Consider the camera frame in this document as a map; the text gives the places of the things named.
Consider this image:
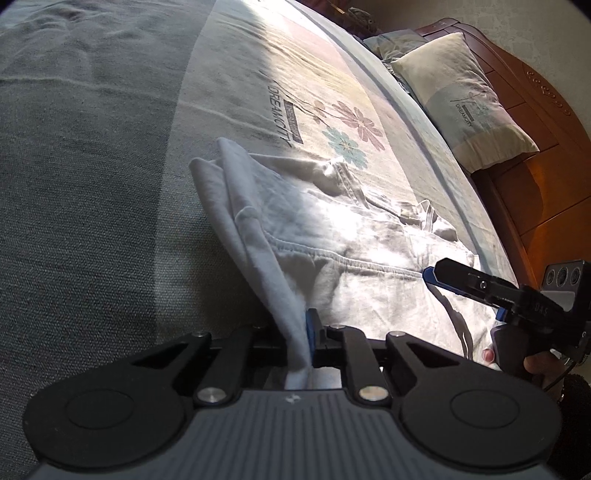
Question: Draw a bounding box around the blue-grey pillow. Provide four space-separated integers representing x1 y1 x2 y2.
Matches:
362 28 435 77

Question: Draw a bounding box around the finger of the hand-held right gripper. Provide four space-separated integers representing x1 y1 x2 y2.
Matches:
422 258 527 315

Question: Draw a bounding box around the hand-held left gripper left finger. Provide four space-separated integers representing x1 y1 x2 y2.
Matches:
131 324 291 407

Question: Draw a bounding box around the wooden headboard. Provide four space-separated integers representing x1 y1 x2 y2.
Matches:
413 17 591 296

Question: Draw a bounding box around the cream pillow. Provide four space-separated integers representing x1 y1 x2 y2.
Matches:
390 31 541 174

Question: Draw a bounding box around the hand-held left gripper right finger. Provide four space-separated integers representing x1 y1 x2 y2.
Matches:
305 308 455 406

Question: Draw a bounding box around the small grey bundle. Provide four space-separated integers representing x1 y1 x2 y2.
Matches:
346 7 377 27

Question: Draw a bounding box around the pastel patchwork bed sheet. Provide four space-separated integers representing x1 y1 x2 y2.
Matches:
0 0 522 480

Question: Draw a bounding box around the white printed t-shirt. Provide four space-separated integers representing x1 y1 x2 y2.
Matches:
189 137 518 391

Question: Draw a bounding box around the person's right hand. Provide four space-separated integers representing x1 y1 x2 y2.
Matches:
482 348 571 393

